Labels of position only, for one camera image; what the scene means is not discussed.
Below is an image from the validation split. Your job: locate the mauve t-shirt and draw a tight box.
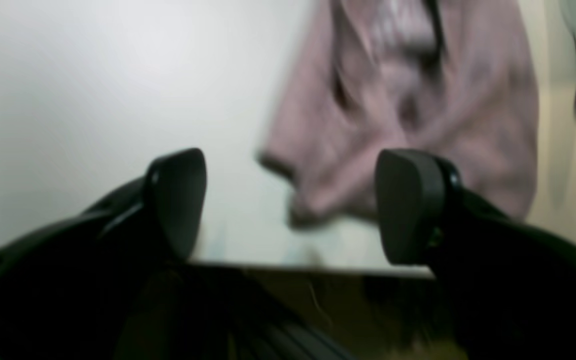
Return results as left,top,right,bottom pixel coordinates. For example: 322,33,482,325
259,0,539,227

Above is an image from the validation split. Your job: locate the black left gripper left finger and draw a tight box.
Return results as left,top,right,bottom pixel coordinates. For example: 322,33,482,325
0,148,207,360

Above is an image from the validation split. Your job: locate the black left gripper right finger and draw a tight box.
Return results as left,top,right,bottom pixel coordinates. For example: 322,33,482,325
374,149,576,360

